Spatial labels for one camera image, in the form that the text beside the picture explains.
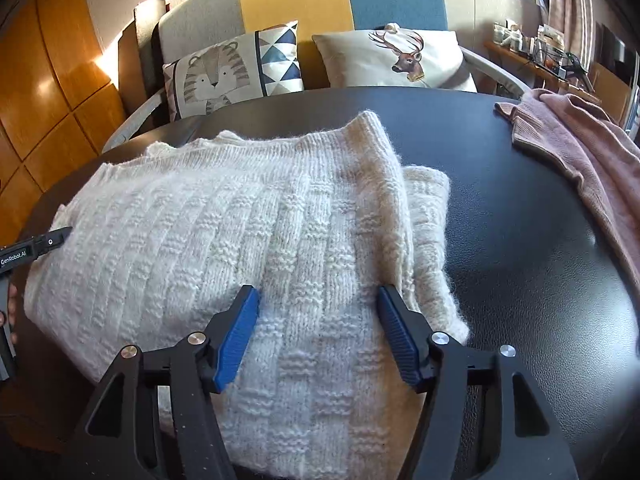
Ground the white knit sweater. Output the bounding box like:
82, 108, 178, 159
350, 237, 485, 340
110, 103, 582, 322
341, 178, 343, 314
22, 109, 471, 476

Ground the pink knit sweater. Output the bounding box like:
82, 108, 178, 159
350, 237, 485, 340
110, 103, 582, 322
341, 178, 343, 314
494, 87, 640, 306

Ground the person's left hand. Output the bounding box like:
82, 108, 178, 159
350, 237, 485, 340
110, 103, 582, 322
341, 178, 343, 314
0, 285, 21, 346

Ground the wooden side table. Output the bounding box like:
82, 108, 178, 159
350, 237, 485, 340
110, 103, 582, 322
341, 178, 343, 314
482, 20, 601, 106

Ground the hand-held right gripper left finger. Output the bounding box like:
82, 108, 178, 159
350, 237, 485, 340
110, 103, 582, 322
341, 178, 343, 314
65, 285, 261, 480

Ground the orange wooden wardrobe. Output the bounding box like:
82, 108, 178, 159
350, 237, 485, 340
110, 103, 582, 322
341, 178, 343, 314
0, 0, 126, 246

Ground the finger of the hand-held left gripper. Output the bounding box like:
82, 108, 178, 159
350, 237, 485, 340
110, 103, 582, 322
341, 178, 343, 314
37, 226, 73, 256

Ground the pink striped curtain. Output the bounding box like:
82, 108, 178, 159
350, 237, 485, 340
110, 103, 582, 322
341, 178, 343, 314
542, 0, 596, 56

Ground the black monitor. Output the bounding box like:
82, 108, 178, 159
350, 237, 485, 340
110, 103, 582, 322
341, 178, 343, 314
595, 25, 631, 78

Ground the cluster of small jars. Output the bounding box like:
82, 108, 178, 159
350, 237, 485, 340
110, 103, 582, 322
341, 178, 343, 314
492, 20, 591, 81

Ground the tiger print cushion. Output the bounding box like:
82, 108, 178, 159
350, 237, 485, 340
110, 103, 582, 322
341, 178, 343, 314
162, 20, 306, 122

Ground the grey yellow blue sofa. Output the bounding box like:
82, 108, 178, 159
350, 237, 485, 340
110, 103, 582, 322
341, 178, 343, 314
102, 0, 531, 153

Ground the deer print cushion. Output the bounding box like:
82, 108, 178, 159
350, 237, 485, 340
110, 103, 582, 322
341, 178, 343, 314
311, 22, 478, 93

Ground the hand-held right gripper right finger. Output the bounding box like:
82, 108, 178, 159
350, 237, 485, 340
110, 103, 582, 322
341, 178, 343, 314
377, 285, 581, 480

